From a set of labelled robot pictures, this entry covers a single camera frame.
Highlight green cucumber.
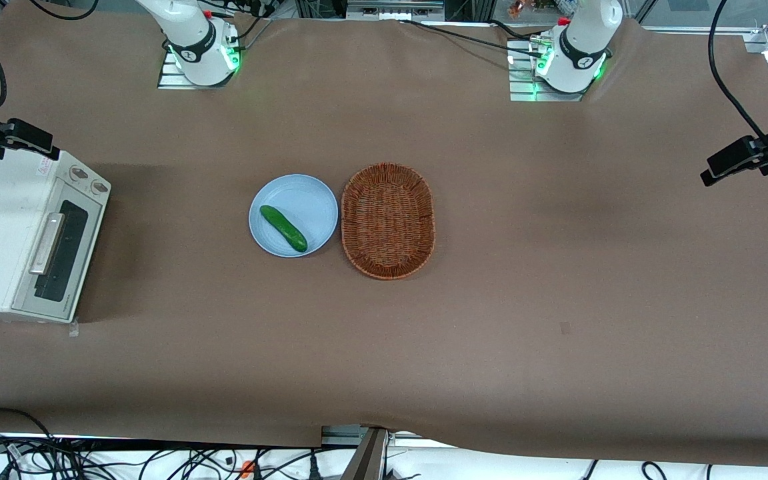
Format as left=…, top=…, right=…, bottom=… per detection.
left=259, top=205, right=309, bottom=253

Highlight light blue plate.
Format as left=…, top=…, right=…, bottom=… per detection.
left=249, top=174, right=339, bottom=259

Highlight brown paper table cover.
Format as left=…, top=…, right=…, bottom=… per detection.
left=0, top=0, right=768, bottom=469

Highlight oval brown wicker basket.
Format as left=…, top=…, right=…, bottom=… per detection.
left=341, top=163, right=437, bottom=281

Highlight glass oven door, silver handle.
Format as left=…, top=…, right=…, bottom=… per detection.
left=13, top=199, right=93, bottom=315

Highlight black arched cable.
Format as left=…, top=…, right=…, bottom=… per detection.
left=27, top=0, right=99, bottom=21

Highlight aluminium arm base plate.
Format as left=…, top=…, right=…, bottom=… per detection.
left=157, top=45, right=239, bottom=91
left=508, top=39, right=590, bottom=103

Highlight black arm base cable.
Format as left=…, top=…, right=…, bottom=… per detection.
left=397, top=19, right=545, bottom=58
left=488, top=19, right=546, bottom=43

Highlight black looped floor cable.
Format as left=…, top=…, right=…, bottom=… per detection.
left=0, top=407, right=59, bottom=455

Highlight tangled black floor cables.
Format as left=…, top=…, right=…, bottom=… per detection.
left=0, top=433, right=331, bottom=480

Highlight dark metal camera post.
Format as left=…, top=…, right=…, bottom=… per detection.
left=340, top=427, right=390, bottom=480

